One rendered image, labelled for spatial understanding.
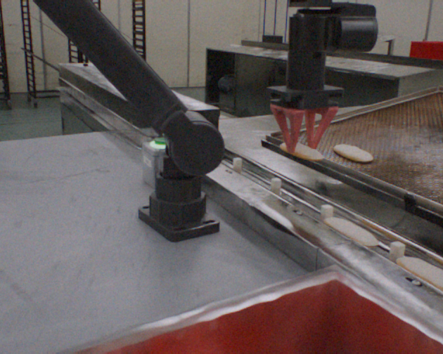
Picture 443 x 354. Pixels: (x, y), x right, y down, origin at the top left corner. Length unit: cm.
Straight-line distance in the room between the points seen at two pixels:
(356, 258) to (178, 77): 773
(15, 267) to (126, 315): 19
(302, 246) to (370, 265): 10
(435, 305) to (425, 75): 317
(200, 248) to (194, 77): 771
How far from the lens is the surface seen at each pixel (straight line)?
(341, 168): 87
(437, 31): 554
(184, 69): 830
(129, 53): 71
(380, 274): 60
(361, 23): 79
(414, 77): 360
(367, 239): 69
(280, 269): 67
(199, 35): 836
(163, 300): 60
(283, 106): 77
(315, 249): 64
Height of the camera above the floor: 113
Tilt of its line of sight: 17 degrees down
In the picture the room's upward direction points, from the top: 2 degrees clockwise
